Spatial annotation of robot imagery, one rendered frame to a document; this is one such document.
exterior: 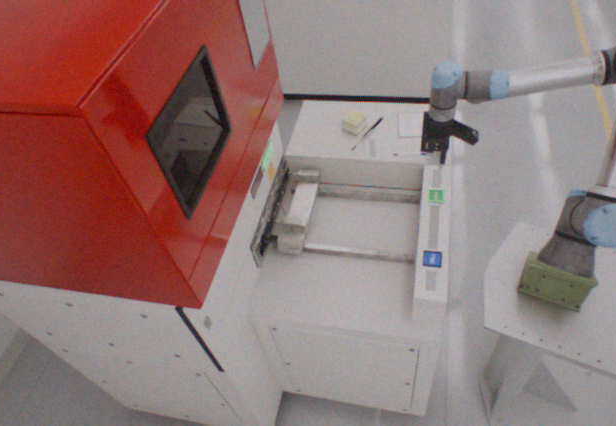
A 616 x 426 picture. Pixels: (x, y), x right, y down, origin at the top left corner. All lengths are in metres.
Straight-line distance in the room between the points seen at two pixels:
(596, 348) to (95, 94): 1.42
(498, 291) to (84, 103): 1.30
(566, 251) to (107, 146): 1.22
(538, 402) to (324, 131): 1.48
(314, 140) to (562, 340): 1.08
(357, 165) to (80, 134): 1.19
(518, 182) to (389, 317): 1.77
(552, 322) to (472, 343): 0.88
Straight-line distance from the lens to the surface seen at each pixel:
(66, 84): 0.79
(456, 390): 2.32
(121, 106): 0.81
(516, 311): 1.59
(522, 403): 2.35
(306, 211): 1.70
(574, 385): 2.45
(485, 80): 1.31
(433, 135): 1.42
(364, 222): 1.73
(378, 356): 1.65
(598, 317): 1.65
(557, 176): 3.19
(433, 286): 1.42
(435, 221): 1.56
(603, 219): 1.36
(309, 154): 1.79
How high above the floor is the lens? 2.17
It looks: 49 degrees down
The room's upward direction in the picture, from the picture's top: 11 degrees counter-clockwise
